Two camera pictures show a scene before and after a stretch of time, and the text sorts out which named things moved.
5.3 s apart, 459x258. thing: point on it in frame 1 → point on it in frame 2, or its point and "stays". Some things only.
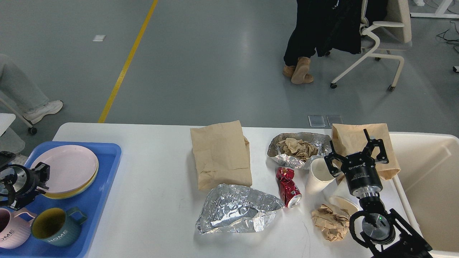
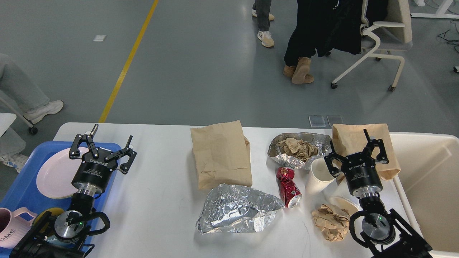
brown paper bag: (349, 139) stays
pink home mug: (15, 232) stays
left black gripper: (20, 183) → (93, 173)
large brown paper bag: (222, 155) stays
